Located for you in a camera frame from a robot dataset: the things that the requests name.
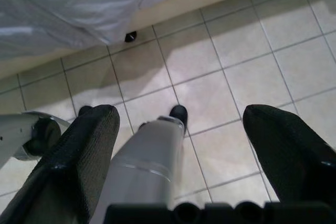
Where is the cream bed base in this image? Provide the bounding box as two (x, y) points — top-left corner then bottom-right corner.
(0, 0), (305, 79)

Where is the grey robot right leg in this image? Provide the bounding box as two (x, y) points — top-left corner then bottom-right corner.
(89, 105), (189, 224)

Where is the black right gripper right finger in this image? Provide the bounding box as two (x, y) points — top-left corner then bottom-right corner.
(243, 104), (336, 204)

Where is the grey duvet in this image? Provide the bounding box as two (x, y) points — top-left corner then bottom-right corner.
(0, 0), (146, 61)

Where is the small black bed foot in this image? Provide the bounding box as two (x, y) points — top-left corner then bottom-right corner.
(124, 31), (139, 43)

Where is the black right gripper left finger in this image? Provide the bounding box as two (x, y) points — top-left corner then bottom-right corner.
(0, 104), (121, 224)

